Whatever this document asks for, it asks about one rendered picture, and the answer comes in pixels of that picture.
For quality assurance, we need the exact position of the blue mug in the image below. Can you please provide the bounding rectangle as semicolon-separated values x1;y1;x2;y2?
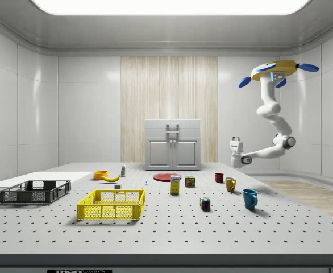
242;189;259;211

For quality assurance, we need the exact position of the yellow and white box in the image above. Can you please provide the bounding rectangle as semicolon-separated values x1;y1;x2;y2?
170;175;181;196

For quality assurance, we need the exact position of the dark grey basket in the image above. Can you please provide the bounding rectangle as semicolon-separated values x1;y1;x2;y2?
0;180;72;205

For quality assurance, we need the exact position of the puzzle cube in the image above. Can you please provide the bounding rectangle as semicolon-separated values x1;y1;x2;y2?
199;196;211;212

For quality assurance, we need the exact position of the yellow basket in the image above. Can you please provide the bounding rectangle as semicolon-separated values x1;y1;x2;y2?
76;188;146;221

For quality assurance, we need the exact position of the white cabinet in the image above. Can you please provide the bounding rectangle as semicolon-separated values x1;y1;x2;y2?
144;118;201;171

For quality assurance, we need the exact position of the red plate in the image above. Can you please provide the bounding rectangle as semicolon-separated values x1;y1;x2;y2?
153;172;182;182

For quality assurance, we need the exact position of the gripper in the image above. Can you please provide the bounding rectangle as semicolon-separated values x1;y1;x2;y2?
229;135;244;154

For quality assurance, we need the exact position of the drone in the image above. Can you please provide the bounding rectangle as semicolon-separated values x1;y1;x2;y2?
238;60;320;89

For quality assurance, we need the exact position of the yellow mug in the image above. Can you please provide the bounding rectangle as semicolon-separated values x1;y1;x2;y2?
225;177;237;193

